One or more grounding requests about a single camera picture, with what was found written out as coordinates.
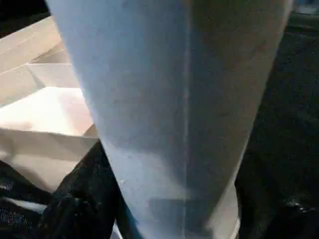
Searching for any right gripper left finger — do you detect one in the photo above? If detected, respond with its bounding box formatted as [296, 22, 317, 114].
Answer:
[41, 146, 128, 239]

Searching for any white plastic table top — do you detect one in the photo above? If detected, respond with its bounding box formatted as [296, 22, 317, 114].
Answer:
[0, 16, 99, 194]

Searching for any white plastic table leg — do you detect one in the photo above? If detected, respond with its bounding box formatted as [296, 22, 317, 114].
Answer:
[46, 0, 295, 239]

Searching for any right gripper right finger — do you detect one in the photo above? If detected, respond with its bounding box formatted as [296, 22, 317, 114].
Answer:
[236, 178, 319, 239]

